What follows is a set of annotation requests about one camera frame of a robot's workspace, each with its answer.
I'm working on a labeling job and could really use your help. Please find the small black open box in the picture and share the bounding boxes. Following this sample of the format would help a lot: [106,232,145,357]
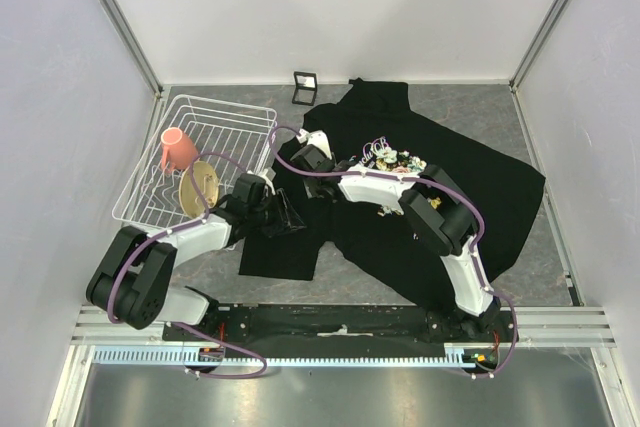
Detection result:
[292,71,318,106]

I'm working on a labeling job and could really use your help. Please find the toothed aluminium cable rail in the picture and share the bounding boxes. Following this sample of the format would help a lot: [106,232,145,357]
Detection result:
[93,346,475,369]

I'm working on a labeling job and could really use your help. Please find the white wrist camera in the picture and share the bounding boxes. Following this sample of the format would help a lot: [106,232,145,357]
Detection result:
[296,129,332,158]
[258,168,275,191]

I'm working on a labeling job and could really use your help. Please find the black printed t-shirt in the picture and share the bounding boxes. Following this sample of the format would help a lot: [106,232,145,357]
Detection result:
[239,79,545,313]

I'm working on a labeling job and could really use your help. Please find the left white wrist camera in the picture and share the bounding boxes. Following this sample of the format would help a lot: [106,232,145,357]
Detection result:
[258,168,275,191]

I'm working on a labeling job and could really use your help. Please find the white wire basket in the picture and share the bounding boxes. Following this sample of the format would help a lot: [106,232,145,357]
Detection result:
[112,94,277,235]

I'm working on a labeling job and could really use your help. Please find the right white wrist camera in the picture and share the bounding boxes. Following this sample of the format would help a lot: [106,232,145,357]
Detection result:
[296,129,332,158]

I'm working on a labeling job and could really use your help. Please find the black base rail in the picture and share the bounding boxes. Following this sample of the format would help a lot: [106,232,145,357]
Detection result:
[193,304,514,345]

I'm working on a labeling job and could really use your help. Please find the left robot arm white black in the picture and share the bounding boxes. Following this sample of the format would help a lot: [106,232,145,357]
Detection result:
[86,173,306,340]

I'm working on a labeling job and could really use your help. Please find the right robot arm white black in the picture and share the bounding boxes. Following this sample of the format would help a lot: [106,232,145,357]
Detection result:
[291,144,500,341]

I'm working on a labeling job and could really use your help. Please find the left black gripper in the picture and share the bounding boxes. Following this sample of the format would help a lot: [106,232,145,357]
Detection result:
[247,188,305,237]

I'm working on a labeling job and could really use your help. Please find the pink plastic cup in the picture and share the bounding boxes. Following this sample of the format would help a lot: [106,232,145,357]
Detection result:
[160,127,199,174]

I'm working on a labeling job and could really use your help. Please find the tan round plate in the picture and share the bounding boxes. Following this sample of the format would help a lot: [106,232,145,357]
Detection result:
[178,161,220,219]

